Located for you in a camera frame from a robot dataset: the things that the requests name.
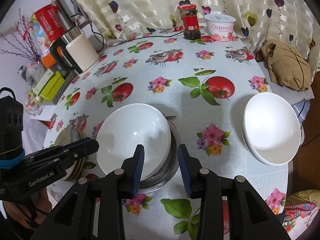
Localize white ceramic bowl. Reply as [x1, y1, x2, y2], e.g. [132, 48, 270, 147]
[97, 103, 171, 180]

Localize steel metal bowl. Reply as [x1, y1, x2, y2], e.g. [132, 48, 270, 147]
[138, 120, 181, 194]

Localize person hand under gripper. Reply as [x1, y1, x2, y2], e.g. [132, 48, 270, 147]
[3, 188, 53, 230]

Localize plaid cloth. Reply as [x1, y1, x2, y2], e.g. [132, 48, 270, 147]
[282, 202, 318, 234]

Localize small glass cup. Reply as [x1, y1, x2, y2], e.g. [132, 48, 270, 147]
[24, 98, 44, 115]

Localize green box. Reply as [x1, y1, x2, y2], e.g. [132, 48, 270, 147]
[40, 72, 65, 102]

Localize white green carton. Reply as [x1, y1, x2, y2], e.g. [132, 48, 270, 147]
[33, 69, 54, 95]

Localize white bowl under right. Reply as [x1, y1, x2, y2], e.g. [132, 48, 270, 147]
[242, 129, 277, 166]

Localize striped black white tray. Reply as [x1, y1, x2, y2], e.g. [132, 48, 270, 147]
[52, 72, 77, 105]

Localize white bowl upper right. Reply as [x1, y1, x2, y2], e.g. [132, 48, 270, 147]
[242, 92, 301, 166]

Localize orange box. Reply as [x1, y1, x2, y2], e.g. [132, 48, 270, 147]
[41, 53, 56, 69]

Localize white electric kettle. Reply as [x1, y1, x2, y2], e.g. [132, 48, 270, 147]
[50, 26, 100, 74]

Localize purple flower branches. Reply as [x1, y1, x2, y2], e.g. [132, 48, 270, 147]
[1, 8, 41, 62]

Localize red snack package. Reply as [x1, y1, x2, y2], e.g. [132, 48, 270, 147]
[34, 4, 65, 42]

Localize metal framed mirror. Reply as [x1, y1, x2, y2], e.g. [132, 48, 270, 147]
[52, 0, 89, 30]

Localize floral plastic tablecloth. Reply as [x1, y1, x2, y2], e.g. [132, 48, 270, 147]
[43, 26, 289, 240]

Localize brown burlap bag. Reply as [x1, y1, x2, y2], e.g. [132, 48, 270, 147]
[261, 39, 311, 92]

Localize red lid sauce jar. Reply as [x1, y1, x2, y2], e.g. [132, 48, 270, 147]
[177, 4, 201, 40]

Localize white yogurt tub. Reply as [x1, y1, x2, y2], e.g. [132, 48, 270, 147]
[204, 13, 236, 42]

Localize heart pattern curtain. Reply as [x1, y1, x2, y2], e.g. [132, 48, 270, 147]
[76, 0, 319, 65]

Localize black power cable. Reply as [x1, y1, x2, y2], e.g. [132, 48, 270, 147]
[71, 13, 185, 48]

